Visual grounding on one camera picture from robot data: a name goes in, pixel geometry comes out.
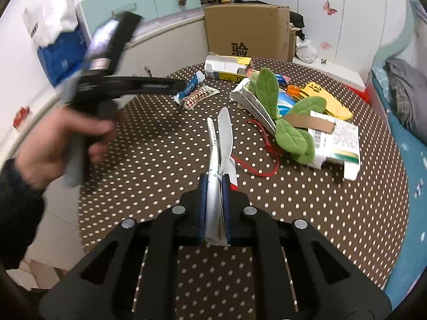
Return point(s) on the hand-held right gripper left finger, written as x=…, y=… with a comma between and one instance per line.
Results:
x=201, y=206

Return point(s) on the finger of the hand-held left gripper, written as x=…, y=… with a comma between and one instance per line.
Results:
x=146, y=86

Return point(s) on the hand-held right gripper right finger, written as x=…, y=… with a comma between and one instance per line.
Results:
x=227, y=206

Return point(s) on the white plastic wrapper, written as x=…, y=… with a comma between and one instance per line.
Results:
x=213, y=206

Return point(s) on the white yellow carton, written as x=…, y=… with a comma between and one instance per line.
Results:
x=223, y=66

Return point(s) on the person's left hand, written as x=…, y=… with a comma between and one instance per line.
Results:
x=46, y=153

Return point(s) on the blue snack wrapper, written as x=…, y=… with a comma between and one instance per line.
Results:
x=190, y=87

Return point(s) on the red white checkered wrapper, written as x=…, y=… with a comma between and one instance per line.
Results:
x=200, y=95

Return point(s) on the brown dotted tablecloth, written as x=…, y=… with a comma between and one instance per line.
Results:
x=160, y=146

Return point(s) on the large white plastic bag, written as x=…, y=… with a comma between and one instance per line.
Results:
x=53, y=13

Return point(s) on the white paper booklet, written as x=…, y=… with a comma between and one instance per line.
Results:
x=247, y=100

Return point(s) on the large cardboard box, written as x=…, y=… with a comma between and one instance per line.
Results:
x=247, y=30

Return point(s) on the blue white packet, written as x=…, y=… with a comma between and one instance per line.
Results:
x=286, y=104

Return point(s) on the green plush leaf toy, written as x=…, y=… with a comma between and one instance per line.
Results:
x=267, y=86

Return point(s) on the brown cardboard strip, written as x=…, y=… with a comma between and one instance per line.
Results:
x=317, y=122

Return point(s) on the white labelled box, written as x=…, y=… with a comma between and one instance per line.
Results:
x=340, y=136

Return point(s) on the orange plastic piece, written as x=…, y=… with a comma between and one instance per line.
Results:
x=293, y=90

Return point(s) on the yellow packet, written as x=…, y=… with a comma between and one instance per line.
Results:
x=333, y=106

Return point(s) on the small white plastic bag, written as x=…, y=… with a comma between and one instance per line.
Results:
x=306, y=50

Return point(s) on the black cloth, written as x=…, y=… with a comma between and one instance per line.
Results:
x=297, y=21

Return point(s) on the red white box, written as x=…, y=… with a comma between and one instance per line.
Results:
x=333, y=71

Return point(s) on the blue bed sheet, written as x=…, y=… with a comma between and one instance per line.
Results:
x=407, y=206

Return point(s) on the grey clothing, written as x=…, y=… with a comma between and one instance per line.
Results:
x=407, y=93

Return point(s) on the red wall label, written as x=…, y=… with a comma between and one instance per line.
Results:
x=21, y=117

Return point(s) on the pink flower wall sticker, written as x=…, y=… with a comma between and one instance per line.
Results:
x=325, y=46

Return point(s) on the butterfly wall sticker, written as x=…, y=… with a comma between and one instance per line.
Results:
x=328, y=8

